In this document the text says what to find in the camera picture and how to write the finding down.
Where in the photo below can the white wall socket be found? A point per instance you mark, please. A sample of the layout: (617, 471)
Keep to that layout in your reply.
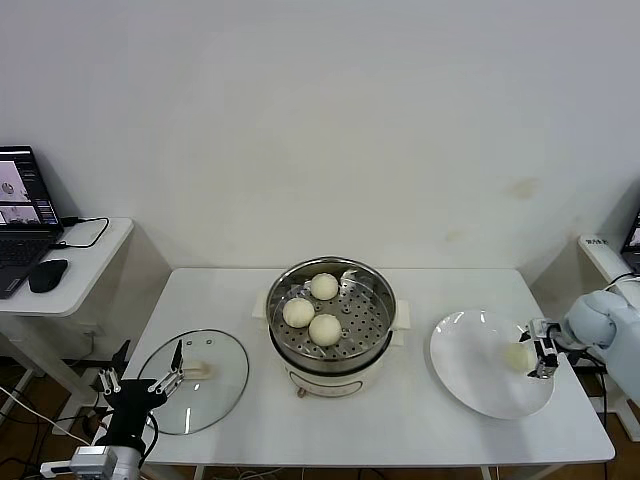
(92, 331)

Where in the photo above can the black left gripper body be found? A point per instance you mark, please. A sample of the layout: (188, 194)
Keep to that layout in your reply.
(131, 405)

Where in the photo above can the black open laptop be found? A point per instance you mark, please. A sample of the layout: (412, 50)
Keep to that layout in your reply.
(25, 250)
(634, 235)

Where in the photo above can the small printed label sticker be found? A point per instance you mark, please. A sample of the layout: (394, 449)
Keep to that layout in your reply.
(596, 242)

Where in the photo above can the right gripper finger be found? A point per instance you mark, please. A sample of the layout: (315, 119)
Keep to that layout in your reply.
(526, 336)
(542, 372)

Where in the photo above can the light blue right robot arm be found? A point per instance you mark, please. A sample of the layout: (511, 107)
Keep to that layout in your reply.
(595, 320)

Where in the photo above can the white steamed baozi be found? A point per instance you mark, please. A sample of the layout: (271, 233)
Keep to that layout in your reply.
(325, 286)
(325, 330)
(517, 357)
(299, 312)

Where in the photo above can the white round plate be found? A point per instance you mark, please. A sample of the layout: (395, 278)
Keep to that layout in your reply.
(470, 360)

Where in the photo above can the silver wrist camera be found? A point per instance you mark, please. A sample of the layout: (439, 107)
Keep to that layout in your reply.
(542, 329)
(92, 457)

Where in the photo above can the stainless steel steamer basket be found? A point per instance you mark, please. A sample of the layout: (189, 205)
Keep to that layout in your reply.
(362, 330)

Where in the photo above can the black computer mouse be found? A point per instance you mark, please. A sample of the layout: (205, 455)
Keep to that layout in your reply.
(48, 275)

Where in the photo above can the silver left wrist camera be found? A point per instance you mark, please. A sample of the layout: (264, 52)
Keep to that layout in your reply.
(92, 457)

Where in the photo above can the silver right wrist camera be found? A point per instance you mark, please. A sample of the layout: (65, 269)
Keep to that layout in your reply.
(542, 329)

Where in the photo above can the round glass pot lid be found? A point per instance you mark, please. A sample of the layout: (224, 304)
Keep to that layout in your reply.
(220, 400)

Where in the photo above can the cream electric cooker pot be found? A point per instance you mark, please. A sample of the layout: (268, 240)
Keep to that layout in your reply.
(330, 382)

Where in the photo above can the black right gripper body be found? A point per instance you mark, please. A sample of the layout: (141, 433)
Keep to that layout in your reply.
(548, 352)

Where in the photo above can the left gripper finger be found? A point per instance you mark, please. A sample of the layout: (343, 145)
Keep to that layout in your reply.
(110, 381)
(177, 369)

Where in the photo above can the white side table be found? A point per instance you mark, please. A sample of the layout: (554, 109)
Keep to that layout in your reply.
(607, 260)
(95, 280)

